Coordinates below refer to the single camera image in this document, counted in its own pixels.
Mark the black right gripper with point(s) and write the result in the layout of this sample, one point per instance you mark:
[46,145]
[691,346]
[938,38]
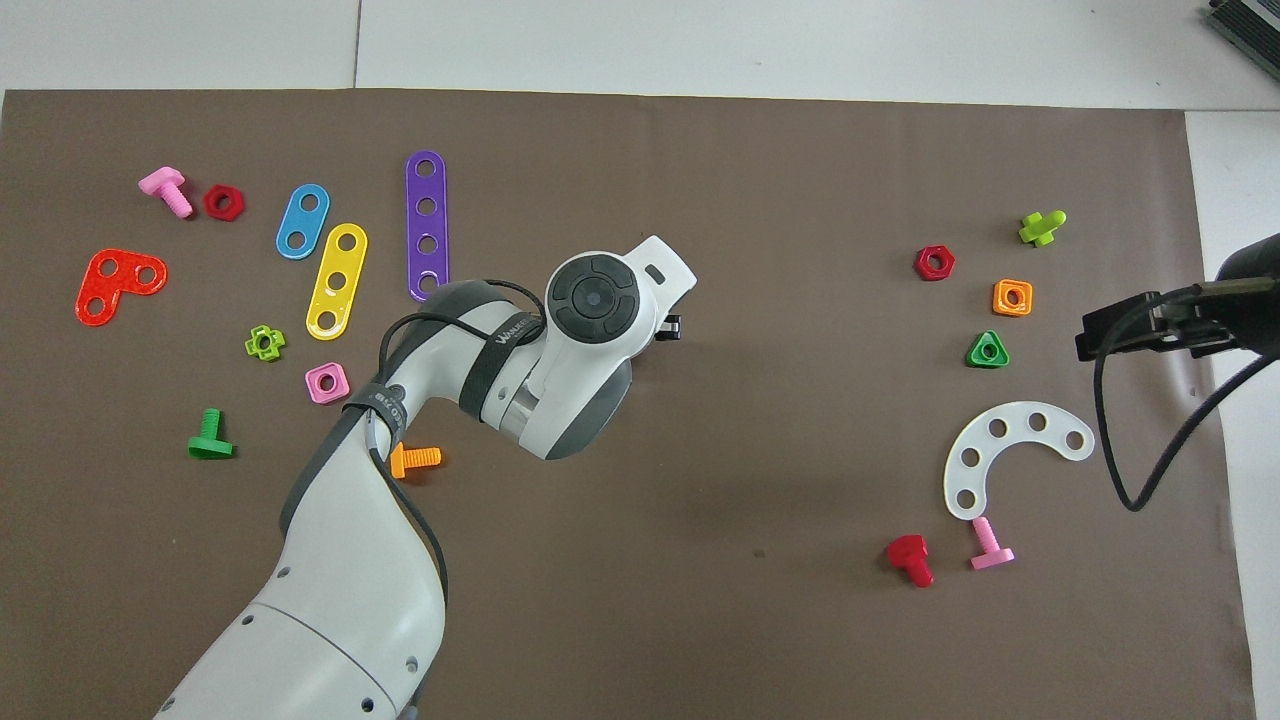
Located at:
[1262,305]

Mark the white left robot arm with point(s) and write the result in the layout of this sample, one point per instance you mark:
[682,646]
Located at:
[340,600]

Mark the lime green plastic bolt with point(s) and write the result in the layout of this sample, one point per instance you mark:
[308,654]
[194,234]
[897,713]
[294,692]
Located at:
[1040,229]

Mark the orange square plastic nut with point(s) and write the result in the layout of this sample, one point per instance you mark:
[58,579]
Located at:
[999,307]

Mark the green triangular plastic nut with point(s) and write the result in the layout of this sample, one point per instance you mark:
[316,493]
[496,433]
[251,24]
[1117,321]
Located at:
[975,360]

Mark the white curved five-hole plate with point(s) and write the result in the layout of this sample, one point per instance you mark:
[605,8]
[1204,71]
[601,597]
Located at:
[983,443]

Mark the red hexagonal plastic nut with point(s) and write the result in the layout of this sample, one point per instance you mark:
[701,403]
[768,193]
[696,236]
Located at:
[212,203]
[921,263]

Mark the brown paper table mat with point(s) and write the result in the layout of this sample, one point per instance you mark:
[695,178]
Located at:
[760,560]

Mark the purple four-hole plastic strip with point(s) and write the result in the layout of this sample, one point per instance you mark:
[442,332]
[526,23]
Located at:
[427,225]

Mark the pink plastic bolt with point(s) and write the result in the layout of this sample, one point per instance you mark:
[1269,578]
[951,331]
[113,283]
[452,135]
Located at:
[165,186]
[992,556]

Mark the orange plastic bolt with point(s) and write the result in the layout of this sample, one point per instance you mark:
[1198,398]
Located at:
[420,458]

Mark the red plastic bolt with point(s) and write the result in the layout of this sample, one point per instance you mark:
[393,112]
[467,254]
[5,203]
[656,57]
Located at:
[908,552]

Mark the dark ribbed metal device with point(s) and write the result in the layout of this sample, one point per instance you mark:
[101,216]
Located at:
[1255,20]

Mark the yellow three-hole plastic strip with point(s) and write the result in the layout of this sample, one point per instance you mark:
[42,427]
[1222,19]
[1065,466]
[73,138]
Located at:
[343,262]

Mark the pink square plastic nut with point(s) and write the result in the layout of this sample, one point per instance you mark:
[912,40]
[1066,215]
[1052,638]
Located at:
[340,392]

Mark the blue two-hole plastic strip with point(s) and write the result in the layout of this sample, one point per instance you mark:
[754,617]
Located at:
[304,221]

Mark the lime green flower nut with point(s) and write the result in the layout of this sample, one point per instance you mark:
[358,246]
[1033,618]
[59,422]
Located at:
[254,347]

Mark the orange three-hole angled plate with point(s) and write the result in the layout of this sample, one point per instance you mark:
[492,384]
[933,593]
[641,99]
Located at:
[120,285]

